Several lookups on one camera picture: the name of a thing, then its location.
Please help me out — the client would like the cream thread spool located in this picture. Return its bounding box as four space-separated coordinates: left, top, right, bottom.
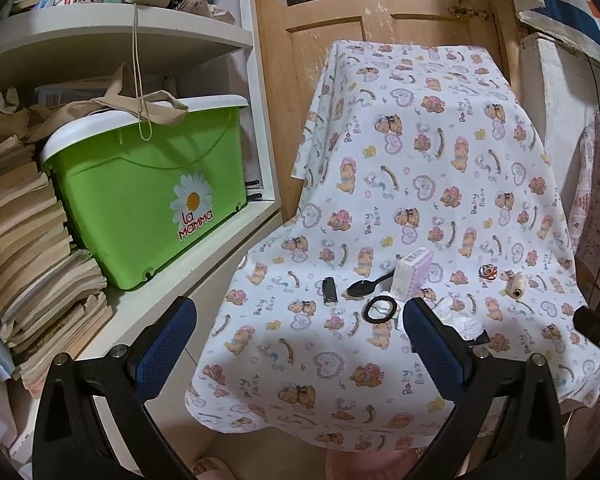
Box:
505 272 527 300

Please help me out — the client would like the red patterned cloth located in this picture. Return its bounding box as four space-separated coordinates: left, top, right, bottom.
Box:
568 114 600 291

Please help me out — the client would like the white wooden shelf unit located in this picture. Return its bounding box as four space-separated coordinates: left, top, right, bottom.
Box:
0 0 284 480

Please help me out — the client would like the beige cloth bag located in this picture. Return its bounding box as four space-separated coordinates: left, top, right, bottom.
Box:
0 65 188 144

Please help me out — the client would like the crumpled clear plastic wrapper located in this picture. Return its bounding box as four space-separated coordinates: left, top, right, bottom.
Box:
434 296 484 341

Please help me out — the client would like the black plastic spoon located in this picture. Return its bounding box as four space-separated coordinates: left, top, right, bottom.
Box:
347 270 394 298

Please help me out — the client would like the green plastic storage box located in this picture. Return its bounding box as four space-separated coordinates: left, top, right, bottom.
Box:
41 94 248 290

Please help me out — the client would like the black rubber ring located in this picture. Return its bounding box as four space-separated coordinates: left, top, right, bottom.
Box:
362 294 399 322

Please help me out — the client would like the baby bear patterned tablecloth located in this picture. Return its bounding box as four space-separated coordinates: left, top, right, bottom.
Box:
185 40 600 452

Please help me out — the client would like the small black lighter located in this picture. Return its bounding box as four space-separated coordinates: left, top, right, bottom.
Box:
322 276 338 306

